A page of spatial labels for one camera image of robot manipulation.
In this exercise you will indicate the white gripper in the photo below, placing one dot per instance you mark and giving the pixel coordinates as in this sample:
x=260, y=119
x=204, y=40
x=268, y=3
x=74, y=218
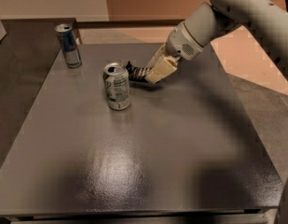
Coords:
x=180, y=43

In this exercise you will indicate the black rxbar chocolate bar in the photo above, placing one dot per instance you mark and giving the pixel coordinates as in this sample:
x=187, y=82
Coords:
x=137, y=73

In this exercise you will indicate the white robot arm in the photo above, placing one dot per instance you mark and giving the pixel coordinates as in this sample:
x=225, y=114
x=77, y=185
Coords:
x=267, y=23

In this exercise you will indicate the white green 7up can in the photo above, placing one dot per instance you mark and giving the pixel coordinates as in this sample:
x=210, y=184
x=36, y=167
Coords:
x=117, y=86

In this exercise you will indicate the blue silver Red Bull can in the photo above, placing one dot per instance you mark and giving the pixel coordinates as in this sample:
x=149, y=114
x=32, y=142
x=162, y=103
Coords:
x=66, y=37

